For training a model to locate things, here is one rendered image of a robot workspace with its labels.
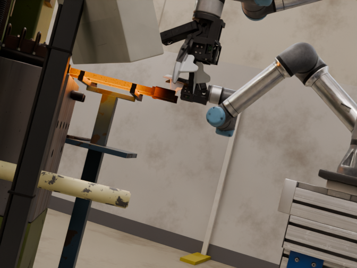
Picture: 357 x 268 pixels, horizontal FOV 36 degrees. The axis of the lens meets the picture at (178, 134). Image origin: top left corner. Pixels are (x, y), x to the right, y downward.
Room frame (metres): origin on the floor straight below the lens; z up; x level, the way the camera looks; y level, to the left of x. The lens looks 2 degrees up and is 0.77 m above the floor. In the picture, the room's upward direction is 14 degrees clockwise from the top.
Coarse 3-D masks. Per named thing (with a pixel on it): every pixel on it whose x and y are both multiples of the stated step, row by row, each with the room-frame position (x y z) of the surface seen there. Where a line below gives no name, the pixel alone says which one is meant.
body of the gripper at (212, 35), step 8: (192, 16) 1.44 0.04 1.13; (200, 16) 1.41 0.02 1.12; (208, 16) 1.41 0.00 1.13; (200, 24) 1.43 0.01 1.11; (208, 24) 1.43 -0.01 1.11; (216, 24) 1.42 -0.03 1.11; (224, 24) 1.44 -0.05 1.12; (200, 32) 1.43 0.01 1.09; (208, 32) 1.43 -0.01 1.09; (216, 32) 1.41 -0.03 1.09; (192, 40) 1.42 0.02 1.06; (200, 40) 1.41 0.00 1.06; (208, 40) 1.40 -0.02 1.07; (216, 40) 1.41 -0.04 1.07; (192, 48) 1.42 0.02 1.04; (200, 48) 1.42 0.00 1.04; (208, 48) 1.42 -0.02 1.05; (216, 48) 1.44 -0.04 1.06; (200, 56) 1.42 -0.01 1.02; (208, 56) 1.40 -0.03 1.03; (216, 56) 1.45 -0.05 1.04; (208, 64) 1.46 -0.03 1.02; (216, 64) 1.46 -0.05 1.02
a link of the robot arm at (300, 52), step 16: (288, 48) 2.06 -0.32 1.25; (304, 48) 2.05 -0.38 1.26; (272, 64) 2.07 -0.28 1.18; (288, 64) 2.03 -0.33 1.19; (304, 64) 2.05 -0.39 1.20; (256, 80) 2.08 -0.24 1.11; (272, 80) 2.07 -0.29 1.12; (240, 96) 2.10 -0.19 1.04; (256, 96) 2.09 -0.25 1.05; (208, 112) 2.12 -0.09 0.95; (224, 112) 2.11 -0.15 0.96; (240, 112) 2.13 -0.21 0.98; (224, 128) 2.20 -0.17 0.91
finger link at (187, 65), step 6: (186, 54) 1.41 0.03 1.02; (186, 60) 1.40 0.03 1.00; (192, 60) 1.40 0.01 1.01; (174, 66) 1.39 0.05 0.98; (180, 66) 1.38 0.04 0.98; (186, 66) 1.39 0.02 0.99; (192, 66) 1.38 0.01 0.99; (174, 72) 1.38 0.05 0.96; (180, 72) 1.38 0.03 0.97; (186, 72) 1.38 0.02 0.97; (174, 78) 1.38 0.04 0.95
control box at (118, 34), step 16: (96, 0) 1.14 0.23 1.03; (112, 0) 1.07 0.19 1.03; (128, 0) 1.07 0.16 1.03; (144, 0) 1.09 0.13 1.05; (96, 16) 1.16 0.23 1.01; (112, 16) 1.09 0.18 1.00; (128, 16) 1.07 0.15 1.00; (144, 16) 1.09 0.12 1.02; (80, 32) 1.27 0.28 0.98; (96, 32) 1.19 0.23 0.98; (112, 32) 1.12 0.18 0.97; (128, 32) 1.08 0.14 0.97; (144, 32) 1.09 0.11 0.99; (80, 48) 1.30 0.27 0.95; (96, 48) 1.22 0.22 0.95; (112, 48) 1.14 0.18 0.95; (128, 48) 1.08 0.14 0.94; (144, 48) 1.10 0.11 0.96; (160, 48) 1.12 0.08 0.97
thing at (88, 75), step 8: (72, 72) 2.17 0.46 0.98; (88, 72) 2.17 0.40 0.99; (104, 80) 2.17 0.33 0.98; (112, 80) 2.17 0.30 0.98; (120, 80) 2.17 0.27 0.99; (144, 88) 2.17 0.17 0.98; (152, 88) 2.16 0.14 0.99; (160, 88) 2.17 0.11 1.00; (160, 96) 2.18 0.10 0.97; (168, 96) 2.18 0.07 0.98
